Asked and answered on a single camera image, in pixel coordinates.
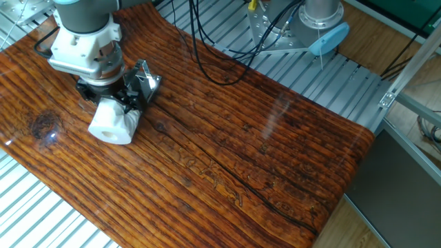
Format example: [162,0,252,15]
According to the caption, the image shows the black floor cable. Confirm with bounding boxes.
[380,13,441,79]

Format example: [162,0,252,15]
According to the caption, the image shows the aluminium frame post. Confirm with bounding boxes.
[378,23,441,110]

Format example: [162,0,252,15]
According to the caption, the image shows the white towel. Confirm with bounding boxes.
[88,97,142,145]

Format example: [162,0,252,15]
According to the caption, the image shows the grey cable with metal connector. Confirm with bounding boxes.
[278,0,304,37]

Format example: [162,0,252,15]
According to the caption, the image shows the glossy wood-grain mat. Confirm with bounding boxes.
[0,1,376,248]

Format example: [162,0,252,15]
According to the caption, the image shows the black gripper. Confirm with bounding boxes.
[74,76,144,114]

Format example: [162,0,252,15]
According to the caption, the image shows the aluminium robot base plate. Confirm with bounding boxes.
[247,1,321,54]

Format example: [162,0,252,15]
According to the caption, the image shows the aluminium plate with holes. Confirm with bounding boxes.
[0,0,56,27]

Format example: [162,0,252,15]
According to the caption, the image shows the aluminium frame rail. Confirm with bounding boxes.
[373,116,441,189]
[394,92,441,129]

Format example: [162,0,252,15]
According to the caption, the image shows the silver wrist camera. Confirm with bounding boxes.
[47,56,104,81]

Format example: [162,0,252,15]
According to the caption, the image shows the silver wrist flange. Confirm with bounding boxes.
[81,41,127,87]

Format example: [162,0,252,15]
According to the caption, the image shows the coiled grey cables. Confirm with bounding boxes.
[416,110,441,154]

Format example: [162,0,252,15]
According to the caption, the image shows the white printed wrist mount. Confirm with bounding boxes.
[50,13,123,72]

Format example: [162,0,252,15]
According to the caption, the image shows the chrome toilet paper holder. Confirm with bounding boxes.
[122,58,163,113]

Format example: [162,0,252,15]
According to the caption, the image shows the dark grey panel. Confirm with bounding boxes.
[345,129,441,248]

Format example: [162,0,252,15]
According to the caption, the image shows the aluminium corner bracket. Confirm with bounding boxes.
[378,90,397,110]

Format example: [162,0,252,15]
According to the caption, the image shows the white cable tie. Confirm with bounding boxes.
[316,29,325,70]

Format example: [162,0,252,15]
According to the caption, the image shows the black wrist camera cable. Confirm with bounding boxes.
[33,25,61,60]

